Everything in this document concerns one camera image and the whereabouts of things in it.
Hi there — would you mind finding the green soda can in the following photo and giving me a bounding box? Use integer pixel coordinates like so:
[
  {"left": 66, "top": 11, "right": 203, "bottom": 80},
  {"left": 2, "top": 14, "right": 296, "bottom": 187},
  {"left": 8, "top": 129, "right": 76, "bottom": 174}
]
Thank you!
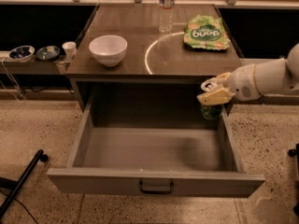
[{"left": 199, "top": 102, "right": 221, "bottom": 120}]

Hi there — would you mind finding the clear plastic water bottle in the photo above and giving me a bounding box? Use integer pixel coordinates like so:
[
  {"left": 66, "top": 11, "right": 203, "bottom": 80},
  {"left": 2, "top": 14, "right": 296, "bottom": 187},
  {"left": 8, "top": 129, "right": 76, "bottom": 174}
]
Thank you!
[{"left": 158, "top": 0, "right": 175, "bottom": 34}]

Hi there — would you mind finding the grey blue small bowl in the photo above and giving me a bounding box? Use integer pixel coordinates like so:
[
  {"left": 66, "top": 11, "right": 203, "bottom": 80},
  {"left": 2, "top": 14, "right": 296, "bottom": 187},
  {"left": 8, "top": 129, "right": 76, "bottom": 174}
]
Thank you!
[{"left": 36, "top": 46, "right": 60, "bottom": 62}]

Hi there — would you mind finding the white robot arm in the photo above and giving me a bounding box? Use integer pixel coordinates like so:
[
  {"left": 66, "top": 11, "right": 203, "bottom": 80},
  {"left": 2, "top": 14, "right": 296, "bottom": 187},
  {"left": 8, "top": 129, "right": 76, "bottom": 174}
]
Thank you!
[{"left": 197, "top": 44, "right": 299, "bottom": 105}]

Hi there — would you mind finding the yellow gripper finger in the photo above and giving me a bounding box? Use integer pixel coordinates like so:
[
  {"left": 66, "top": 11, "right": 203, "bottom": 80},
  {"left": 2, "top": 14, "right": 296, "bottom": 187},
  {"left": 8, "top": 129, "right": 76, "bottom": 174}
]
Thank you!
[
  {"left": 196, "top": 85, "right": 235, "bottom": 105},
  {"left": 201, "top": 72, "right": 231, "bottom": 91}
]

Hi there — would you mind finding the green snack bag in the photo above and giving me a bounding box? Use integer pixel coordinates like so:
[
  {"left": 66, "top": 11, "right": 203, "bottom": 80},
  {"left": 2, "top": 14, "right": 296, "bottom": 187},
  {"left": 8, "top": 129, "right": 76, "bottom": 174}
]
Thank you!
[{"left": 183, "top": 15, "right": 230, "bottom": 50}]

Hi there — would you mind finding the grey wooden cabinet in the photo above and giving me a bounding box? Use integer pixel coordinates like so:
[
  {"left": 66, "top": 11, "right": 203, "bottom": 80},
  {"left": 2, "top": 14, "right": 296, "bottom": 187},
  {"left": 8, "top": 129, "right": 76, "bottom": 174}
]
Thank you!
[{"left": 66, "top": 4, "right": 241, "bottom": 108}]

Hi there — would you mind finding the open grey top drawer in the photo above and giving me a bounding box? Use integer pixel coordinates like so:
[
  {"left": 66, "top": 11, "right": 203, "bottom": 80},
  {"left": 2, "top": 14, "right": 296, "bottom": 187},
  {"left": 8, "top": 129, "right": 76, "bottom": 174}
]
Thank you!
[{"left": 48, "top": 90, "right": 265, "bottom": 198}]

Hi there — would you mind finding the white cable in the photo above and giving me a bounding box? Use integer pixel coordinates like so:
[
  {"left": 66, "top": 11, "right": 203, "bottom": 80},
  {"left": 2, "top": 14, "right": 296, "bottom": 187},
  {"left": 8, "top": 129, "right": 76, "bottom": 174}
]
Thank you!
[{"left": 0, "top": 58, "right": 26, "bottom": 103}]

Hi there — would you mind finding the low side shelf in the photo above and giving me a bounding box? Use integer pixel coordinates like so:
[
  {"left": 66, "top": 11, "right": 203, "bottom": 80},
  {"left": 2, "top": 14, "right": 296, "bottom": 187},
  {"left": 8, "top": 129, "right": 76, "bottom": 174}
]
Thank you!
[{"left": 0, "top": 58, "right": 70, "bottom": 75}]

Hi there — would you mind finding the black stand leg left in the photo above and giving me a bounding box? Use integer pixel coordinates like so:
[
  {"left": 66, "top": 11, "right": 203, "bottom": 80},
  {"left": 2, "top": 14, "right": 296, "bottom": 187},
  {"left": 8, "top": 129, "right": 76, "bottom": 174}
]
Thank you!
[{"left": 0, "top": 149, "right": 49, "bottom": 219}]

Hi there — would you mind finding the black drawer handle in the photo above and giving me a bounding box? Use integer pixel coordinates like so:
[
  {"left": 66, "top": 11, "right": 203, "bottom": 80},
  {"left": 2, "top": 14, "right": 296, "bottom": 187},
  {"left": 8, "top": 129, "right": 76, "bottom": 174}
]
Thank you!
[{"left": 138, "top": 181, "right": 175, "bottom": 195}]

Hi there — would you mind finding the small white paper cup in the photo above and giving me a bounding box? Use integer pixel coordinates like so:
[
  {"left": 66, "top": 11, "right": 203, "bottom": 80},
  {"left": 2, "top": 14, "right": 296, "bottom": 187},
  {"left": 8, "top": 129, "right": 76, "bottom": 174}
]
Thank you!
[{"left": 63, "top": 41, "right": 77, "bottom": 60}]

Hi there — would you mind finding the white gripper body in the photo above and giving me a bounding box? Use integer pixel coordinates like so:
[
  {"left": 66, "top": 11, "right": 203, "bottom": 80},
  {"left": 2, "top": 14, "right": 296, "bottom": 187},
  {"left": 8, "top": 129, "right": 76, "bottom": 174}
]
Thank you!
[{"left": 227, "top": 64, "right": 261, "bottom": 101}]

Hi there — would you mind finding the black stand wheel right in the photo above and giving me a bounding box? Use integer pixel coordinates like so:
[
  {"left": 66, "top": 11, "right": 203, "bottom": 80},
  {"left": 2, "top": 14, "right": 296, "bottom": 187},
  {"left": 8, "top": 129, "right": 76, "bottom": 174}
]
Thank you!
[{"left": 287, "top": 143, "right": 299, "bottom": 217}]

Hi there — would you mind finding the white ceramic bowl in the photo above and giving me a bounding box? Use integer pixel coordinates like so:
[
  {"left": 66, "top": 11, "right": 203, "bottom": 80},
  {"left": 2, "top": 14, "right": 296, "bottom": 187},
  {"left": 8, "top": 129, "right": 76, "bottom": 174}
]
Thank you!
[{"left": 89, "top": 35, "right": 128, "bottom": 67}]

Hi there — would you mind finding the blue patterned bowl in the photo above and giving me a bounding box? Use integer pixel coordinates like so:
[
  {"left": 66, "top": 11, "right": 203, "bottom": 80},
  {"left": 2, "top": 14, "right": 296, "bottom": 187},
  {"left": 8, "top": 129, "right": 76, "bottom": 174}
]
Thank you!
[{"left": 8, "top": 46, "right": 35, "bottom": 63}]

